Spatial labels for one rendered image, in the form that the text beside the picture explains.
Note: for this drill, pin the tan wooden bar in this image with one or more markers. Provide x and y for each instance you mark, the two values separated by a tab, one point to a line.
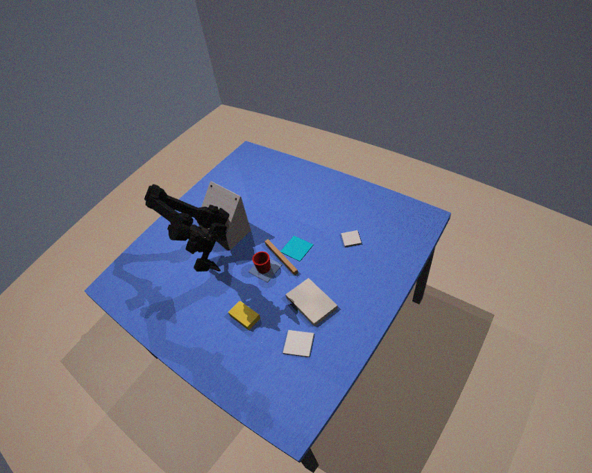
281	257

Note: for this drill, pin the yellow rectangular bar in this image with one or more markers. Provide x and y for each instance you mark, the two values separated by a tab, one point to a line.
244	315

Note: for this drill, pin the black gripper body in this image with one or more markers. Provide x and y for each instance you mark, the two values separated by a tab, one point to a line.
207	245

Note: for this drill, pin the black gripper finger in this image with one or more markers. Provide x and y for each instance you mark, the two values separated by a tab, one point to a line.
220	237
209	265

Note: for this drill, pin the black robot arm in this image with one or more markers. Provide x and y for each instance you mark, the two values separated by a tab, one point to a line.
181	227

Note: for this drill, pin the beige flat rectangular block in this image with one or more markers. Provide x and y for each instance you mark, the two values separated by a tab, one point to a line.
311	301

